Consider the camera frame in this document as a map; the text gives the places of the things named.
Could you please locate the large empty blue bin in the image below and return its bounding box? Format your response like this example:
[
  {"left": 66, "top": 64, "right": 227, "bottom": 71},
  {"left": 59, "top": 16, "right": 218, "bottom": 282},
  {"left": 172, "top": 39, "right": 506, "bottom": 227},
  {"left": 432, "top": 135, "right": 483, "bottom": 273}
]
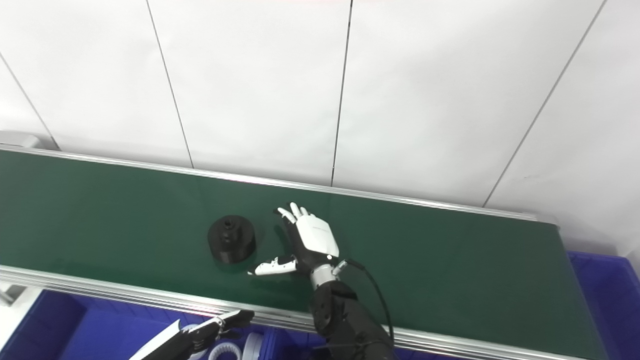
[{"left": 567, "top": 251, "right": 640, "bottom": 360}]

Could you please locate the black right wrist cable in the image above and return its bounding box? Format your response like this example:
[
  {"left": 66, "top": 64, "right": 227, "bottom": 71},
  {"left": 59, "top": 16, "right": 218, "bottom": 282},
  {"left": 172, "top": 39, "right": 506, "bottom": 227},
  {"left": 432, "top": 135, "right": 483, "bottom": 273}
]
[{"left": 332, "top": 258, "right": 396, "bottom": 347}]

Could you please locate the blue bin with white rings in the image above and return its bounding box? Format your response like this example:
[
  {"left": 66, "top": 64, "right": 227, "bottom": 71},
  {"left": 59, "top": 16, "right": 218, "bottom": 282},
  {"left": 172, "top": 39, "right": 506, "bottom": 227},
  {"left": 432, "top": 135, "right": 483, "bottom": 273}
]
[{"left": 0, "top": 290, "right": 275, "bottom": 360}]

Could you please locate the black round part with boss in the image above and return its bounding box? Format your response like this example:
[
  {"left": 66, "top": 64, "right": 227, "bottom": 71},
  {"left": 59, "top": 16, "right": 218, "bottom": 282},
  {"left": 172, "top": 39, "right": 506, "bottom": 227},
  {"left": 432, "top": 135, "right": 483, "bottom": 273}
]
[{"left": 207, "top": 215, "right": 257, "bottom": 264}]

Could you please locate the green conveyor belt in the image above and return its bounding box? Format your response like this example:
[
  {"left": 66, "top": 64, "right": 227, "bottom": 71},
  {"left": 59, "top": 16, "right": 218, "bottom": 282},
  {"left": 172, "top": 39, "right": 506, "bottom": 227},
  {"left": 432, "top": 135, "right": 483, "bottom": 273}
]
[
  {"left": 0, "top": 144, "right": 596, "bottom": 360},
  {"left": 0, "top": 150, "right": 608, "bottom": 358}
]

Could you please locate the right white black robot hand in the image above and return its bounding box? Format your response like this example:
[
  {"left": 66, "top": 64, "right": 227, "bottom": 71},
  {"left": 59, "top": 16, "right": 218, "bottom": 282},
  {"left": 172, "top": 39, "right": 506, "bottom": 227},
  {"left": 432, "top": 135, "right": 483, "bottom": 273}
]
[{"left": 247, "top": 202, "right": 341, "bottom": 277}]

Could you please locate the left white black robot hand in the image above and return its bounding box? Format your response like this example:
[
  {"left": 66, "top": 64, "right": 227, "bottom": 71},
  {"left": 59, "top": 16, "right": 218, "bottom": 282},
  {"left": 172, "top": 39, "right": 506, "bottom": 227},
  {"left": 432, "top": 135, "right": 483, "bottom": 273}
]
[{"left": 127, "top": 309, "right": 256, "bottom": 360}]

